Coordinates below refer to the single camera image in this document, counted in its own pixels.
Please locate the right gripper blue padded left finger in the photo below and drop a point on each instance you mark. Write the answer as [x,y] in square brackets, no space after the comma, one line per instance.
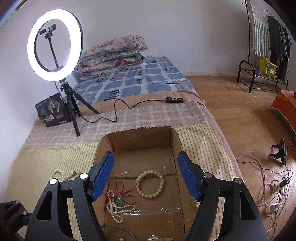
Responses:
[99,175]

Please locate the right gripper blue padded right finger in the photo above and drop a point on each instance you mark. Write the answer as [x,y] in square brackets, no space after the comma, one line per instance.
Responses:
[190,179]

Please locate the yellow striped blanket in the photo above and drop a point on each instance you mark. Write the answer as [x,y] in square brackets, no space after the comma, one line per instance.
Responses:
[33,168]

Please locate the open cardboard box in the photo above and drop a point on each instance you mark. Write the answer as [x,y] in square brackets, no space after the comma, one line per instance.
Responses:
[146,172]

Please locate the beige plaid blanket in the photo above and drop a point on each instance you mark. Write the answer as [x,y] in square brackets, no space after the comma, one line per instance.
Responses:
[177,108]

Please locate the black snack bag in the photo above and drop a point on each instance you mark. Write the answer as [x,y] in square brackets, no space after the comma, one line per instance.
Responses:
[53,111]

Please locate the black tripod stand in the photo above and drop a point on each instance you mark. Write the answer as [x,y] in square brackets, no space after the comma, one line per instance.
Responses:
[71,95]

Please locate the small black tripod on floor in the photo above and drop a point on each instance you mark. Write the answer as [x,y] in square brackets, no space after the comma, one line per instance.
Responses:
[280,151]

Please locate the blue patterned mattress sheet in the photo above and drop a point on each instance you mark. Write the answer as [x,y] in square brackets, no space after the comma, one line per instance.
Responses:
[158,74]

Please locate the black clothes rack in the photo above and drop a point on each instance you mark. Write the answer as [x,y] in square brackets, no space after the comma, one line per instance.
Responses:
[249,72]

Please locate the folded floral quilt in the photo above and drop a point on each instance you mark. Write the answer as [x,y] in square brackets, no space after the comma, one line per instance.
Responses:
[113,55]

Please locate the yellow box on rack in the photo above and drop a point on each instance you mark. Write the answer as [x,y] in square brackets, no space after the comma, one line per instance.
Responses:
[268,68]

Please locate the striped hanging towel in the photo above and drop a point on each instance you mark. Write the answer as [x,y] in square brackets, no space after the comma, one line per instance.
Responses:
[259,29]

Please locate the black phone holder clamp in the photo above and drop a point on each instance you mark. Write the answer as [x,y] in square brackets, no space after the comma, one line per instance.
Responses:
[47,33]

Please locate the dark hanging clothes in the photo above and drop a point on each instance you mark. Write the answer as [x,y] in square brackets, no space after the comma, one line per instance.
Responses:
[279,45]

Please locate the power strip with cables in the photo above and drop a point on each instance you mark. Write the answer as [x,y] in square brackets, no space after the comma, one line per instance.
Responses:
[273,187]

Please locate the white ring light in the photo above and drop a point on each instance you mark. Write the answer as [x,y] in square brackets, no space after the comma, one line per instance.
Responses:
[55,59]

